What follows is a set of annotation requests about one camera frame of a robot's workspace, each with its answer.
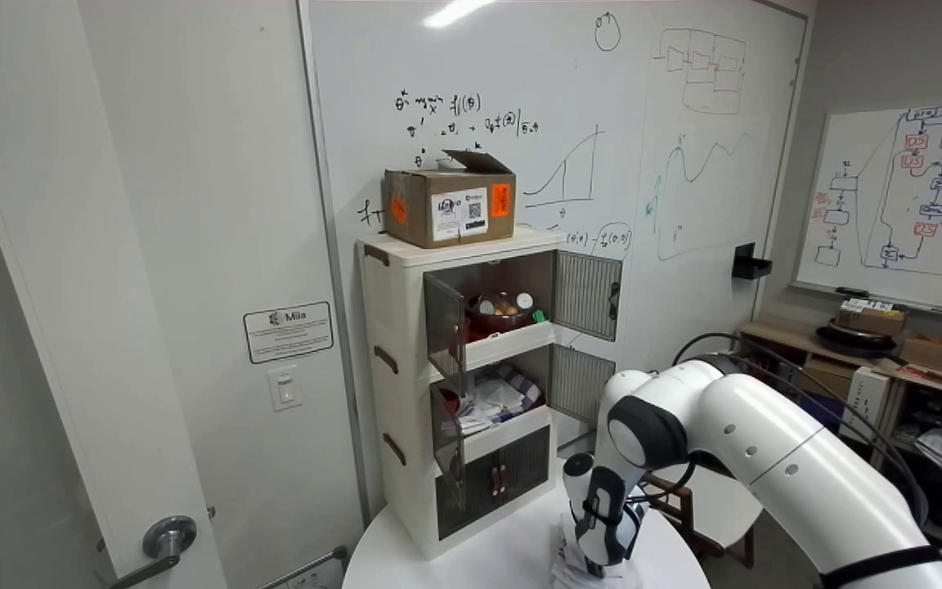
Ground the cardboard box with labels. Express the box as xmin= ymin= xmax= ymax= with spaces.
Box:
xmin=380 ymin=148 xmax=520 ymax=251

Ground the large wall whiteboard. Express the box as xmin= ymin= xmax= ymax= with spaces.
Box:
xmin=293 ymin=0 xmax=815 ymax=516

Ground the pile of striped towels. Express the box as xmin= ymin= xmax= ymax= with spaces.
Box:
xmin=456 ymin=365 xmax=546 ymax=434

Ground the white three-tier cabinet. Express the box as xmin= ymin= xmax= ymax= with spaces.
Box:
xmin=354 ymin=227 xmax=629 ymax=562

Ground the wooden desk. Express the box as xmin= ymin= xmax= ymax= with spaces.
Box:
xmin=732 ymin=317 xmax=942 ymax=542

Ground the black wall holder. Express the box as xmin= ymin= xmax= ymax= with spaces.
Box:
xmin=730 ymin=239 xmax=777 ymax=283

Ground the small cardboard box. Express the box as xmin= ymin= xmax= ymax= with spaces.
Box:
xmin=834 ymin=300 xmax=911 ymax=340

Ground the black round device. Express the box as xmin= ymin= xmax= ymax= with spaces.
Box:
xmin=812 ymin=322 xmax=904 ymax=359

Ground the silver door lever handle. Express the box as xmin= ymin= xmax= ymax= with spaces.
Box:
xmin=109 ymin=510 xmax=202 ymax=589

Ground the white wall sign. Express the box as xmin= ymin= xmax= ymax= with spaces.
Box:
xmin=238 ymin=298 xmax=338 ymax=365

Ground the white light switch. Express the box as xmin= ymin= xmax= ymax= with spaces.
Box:
xmin=266 ymin=365 xmax=307 ymax=416

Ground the white blue-striped towel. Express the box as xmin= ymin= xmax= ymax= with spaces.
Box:
xmin=546 ymin=529 xmax=651 ymax=589

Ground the flat cardboard box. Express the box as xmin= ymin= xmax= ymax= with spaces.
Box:
xmin=897 ymin=334 xmax=942 ymax=382

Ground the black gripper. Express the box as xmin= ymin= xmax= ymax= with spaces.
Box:
xmin=572 ymin=487 xmax=645 ymax=574

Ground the wooden chair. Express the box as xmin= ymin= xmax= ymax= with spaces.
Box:
xmin=645 ymin=466 xmax=758 ymax=574

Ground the framed whiteboard with diagram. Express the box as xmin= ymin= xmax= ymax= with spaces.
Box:
xmin=793 ymin=98 xmax=942 ymax=327

